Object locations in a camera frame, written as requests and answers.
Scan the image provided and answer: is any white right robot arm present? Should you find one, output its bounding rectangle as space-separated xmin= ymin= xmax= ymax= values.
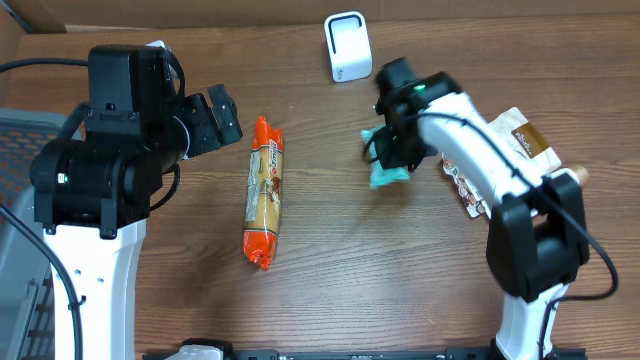
xmin=366 ymin=58 xmax=589 ymax=359

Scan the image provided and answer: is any orange biscuit packet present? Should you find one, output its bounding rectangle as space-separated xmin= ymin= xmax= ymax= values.
xmin=243 ymin=116 xmax=284 ymax=271

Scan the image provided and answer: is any grey plastic shopping basket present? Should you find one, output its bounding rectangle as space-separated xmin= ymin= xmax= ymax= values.
xmin=1 ymin=108 xmax=65 ymax=359

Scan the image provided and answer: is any white barcode scanner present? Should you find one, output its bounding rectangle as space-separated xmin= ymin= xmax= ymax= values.
xmin=324 ymin=11 xmax=373 ymax=83

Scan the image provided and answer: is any white tube gold cap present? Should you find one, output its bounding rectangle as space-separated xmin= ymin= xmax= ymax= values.
xmin=553 ymin=165 xmax=590 ymax=188

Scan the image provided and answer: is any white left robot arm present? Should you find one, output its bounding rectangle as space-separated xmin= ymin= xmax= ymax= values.
xmin=30 ymin=41 xmax=242 ymax=359

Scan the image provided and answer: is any brown Pantree snack pouch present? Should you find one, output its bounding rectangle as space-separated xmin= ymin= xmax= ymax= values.
xmin=442 ymin=107 xmax=562 ymax=218

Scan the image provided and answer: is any teal snack wrapper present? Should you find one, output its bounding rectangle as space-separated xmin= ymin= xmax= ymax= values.
xmin=361 ymin=126 xmax=410 ymax=189

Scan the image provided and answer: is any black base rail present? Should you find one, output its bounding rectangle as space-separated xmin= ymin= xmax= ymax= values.
xmin=142 ymin=337 xmax=586 ymax=360

